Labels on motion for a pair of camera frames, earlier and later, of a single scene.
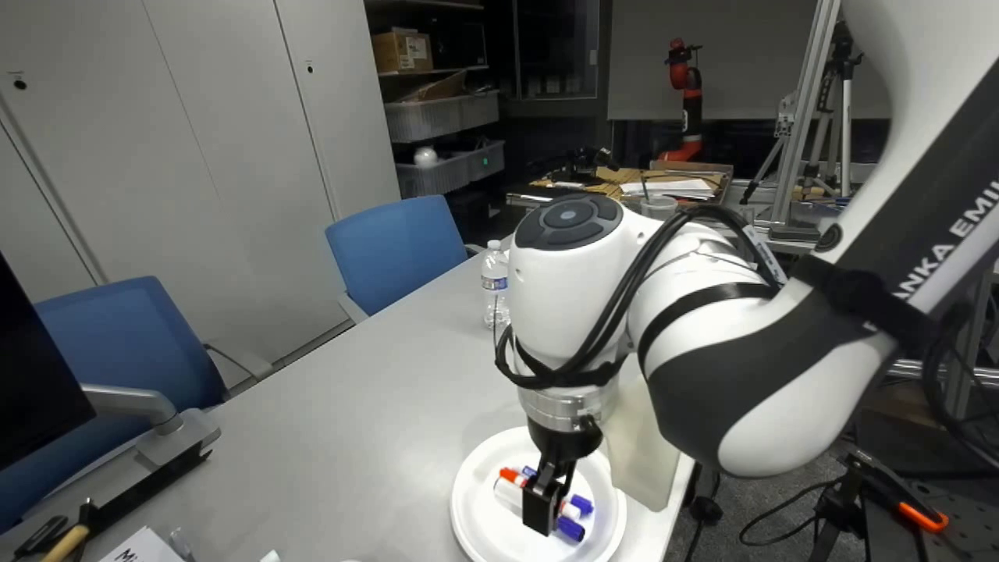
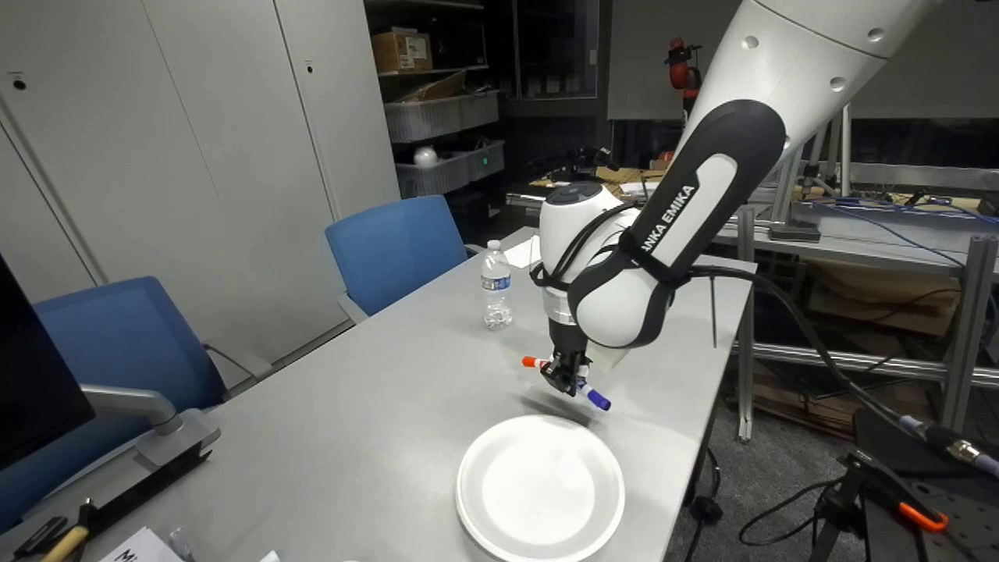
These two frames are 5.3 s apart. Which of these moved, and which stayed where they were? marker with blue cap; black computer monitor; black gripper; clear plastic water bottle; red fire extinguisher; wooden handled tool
Moved: black gripper; marker with blue cap
Stayed: black computer monitor; clear plastic water bottle; red fire extinguisher; wooden handled tool
